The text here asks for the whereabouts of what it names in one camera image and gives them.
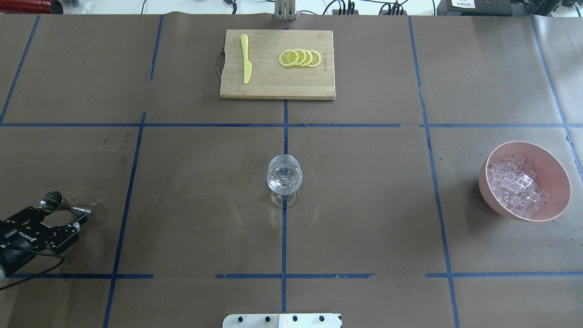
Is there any aluminium frame post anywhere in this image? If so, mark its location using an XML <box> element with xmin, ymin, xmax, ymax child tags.
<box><xmin>273</xmin><ymin>0</ymin><xmax>297</xmax><ymax>21</ymax></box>

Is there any lemon slice four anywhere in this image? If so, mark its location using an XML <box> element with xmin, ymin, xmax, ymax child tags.
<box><xmin>308</xmin><ymin>50</ymin><xmax>322</xmax><ymax>68</ymax></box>

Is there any steel jigger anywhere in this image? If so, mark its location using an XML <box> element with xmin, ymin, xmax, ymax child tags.
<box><xmin>40</xmin><ymin>190</ymin><xmax>92</xmax><ymax>215</ymax></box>

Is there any yellow plastic knife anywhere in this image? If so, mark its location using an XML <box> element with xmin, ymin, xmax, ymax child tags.
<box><xmin>240</xmin><ymin>34</ymin><xmax>253</xmax><ymax>84</ymax></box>

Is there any red cylinder bottle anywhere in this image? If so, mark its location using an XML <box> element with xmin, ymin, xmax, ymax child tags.
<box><xmin>0</xmin><ymin>0</ymin><xmax>64</xmax><ymax>15</ymax></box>

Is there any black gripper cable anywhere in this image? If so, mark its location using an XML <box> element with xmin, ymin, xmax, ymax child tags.
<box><xmin>0</xmin><ymin>248</ymin><xmax>65</xmax><ymax>292</ymax></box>

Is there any lemon slice one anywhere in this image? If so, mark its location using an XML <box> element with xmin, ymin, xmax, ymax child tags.
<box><xmin>278</xmin><ymin>50</ymin><xmax>300</xmax><ymax>67</ymax></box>

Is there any clear ice cube pile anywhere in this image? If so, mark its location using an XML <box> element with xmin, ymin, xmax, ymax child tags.
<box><xmin>486</xmin><ymin>155</ymin><xmax>550</xmax><ymax>219</ymax></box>

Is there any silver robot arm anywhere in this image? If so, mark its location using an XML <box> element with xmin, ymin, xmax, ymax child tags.
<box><xmin>0</xmin><ymin>207</ymin><xmax>89</xmax><ymax>290</ymax></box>

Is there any lemon slice two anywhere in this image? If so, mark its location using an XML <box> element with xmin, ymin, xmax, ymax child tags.
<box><xmin>294</xmin><ymin>49</ymin><xmax>308</xmax><ymax>66</ymax></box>

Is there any lemon slice three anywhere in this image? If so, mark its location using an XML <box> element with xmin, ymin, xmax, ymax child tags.
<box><xmin>300</xmin><ymin>49</ymin><xmax>313</xmax><ymax>67</ymax></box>

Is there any bamboo cutting board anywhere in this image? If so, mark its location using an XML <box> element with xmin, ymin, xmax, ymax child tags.
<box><xmin>220</xmin><ymin>29</ymin><xmax>337</xmax><ymax>101</ymax></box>

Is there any white column mount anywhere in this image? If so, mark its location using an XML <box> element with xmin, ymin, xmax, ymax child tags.
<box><xmin>222</xmin><ymin>313</ymin><xmax>343</xmax><ymax>328</ymax></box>

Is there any black box device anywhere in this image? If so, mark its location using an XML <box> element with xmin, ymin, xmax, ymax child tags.
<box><xmin>436</xmin><ymin>0</ymin><xmax>513</xmax><ymax>17</ymax></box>

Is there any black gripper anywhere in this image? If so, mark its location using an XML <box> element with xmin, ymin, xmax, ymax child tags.
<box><xmin>0</xmin><ymin>207</ymin><xmax>88</xmax><ymax>269</ymax></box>

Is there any pink bowl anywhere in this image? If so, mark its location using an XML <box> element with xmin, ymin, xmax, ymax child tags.
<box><xmin>478</xmin><ymin>141</ymin><xmax>571</xmax><ymax>222</ymax></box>

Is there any clear wine glass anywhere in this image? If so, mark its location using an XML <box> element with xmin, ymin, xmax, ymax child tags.
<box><xmin>266</xmin><ymin>154</ymin><xmax>303</xmax><ymax>208</ymax></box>

